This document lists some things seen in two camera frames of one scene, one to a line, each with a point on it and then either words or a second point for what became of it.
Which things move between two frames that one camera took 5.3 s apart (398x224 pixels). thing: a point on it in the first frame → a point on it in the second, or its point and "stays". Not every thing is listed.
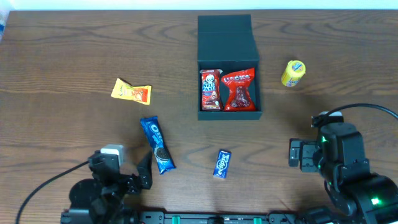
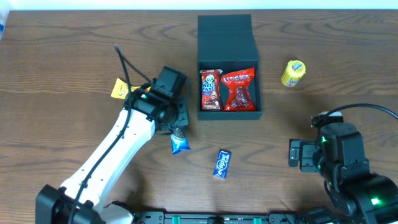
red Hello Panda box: x=211 y=88 stays
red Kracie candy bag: x=240 y=97 stays
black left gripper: x=134 y=182 → x=180 y=118
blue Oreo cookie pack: x=163 y=158 → x=179 y=141
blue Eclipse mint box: x=222 y=164 stays
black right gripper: x=305 y=155 stays
